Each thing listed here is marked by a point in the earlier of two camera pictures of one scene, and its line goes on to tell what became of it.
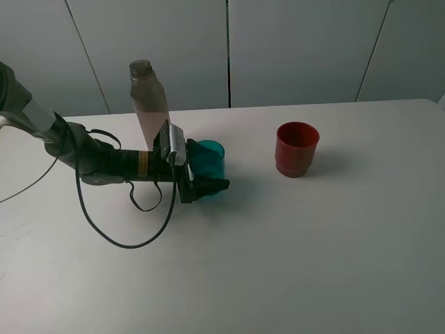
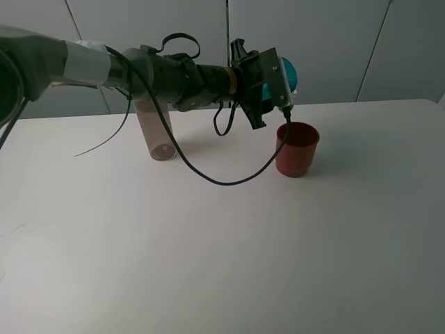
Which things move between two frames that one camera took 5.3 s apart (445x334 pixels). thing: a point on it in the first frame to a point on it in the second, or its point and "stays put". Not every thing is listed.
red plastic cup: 295,146 stays put
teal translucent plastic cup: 214,167 to 292,77
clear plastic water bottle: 149,100 stays put
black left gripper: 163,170 to 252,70
